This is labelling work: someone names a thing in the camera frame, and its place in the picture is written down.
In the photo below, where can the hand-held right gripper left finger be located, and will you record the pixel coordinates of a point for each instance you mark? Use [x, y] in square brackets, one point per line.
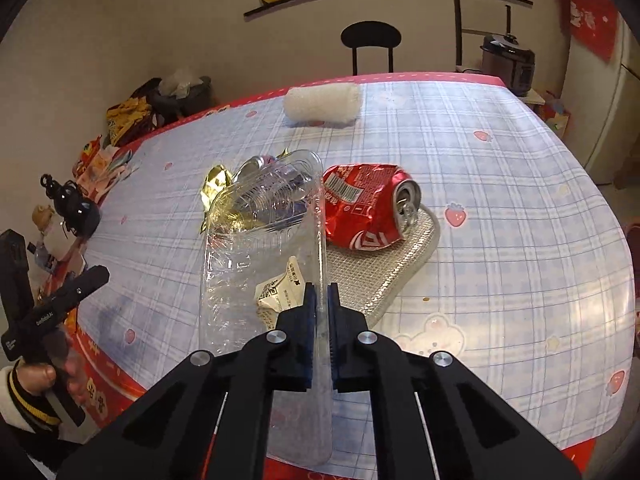
[307, 325]

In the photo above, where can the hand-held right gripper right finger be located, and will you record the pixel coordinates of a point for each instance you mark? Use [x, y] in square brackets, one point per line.
[334, 332]

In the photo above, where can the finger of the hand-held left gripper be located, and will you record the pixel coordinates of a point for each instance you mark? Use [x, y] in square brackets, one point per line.
[12, 265]
[85, 282]

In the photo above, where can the clear plastic container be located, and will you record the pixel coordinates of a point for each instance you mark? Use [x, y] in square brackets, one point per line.
[250, 260]

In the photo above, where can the person's left forearm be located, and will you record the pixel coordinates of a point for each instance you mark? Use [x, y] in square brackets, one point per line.
[25, 400]

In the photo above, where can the person's left hand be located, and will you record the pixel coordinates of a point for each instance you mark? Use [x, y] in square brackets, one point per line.
[45, 375]

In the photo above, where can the small doll figure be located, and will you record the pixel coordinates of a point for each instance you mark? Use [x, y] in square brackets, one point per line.
[42, 215]

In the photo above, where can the black round figurine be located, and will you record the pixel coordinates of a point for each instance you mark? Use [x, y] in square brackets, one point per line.
[77, 212]

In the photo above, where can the silver foil tray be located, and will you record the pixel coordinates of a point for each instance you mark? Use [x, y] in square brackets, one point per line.
[380, 275]

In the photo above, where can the pink white paper items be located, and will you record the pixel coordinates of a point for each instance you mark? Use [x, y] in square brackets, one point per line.
[107, 172]

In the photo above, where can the colourful snack packets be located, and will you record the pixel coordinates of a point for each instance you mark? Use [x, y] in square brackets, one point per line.
[92, 152]

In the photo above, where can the crushed red can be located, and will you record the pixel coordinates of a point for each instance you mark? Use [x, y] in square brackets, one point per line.
[360, 200]

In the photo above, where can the gold foil wrapper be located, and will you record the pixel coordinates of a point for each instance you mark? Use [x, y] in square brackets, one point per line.
[216, 182]

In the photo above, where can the yellow printed bag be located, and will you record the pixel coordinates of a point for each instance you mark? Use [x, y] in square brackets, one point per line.
[127, 120]

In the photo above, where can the blue plaid table cover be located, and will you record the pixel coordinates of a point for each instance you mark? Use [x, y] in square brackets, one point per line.
[500, 260]

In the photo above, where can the dark bag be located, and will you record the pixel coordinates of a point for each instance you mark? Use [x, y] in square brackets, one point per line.
[147, 92]

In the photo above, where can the dark round stool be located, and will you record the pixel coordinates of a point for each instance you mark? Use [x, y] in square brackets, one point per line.
[195, 100]

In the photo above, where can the crumpled clear plastic bag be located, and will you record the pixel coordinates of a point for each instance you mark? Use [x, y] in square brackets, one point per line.
[177, 82]

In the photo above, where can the white foam roll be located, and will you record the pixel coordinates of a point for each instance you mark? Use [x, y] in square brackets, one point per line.
[322, 105]

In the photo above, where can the black round-back chair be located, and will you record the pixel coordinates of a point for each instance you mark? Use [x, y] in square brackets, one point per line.
[370, 37]

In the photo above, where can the yellow pink shopping bag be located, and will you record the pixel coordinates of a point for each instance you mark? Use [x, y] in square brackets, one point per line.
[557, 115]

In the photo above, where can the white plastic stool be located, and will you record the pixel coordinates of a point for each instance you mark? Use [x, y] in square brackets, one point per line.
[537, 96]

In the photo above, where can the dark rice cooker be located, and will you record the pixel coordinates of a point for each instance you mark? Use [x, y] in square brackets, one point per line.
[507, 62]

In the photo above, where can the cream refrigerator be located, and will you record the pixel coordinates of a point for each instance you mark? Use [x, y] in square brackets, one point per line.
[607, 125]

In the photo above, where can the red printed cloth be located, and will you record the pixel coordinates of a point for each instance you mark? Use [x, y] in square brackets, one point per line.
[590, 10]

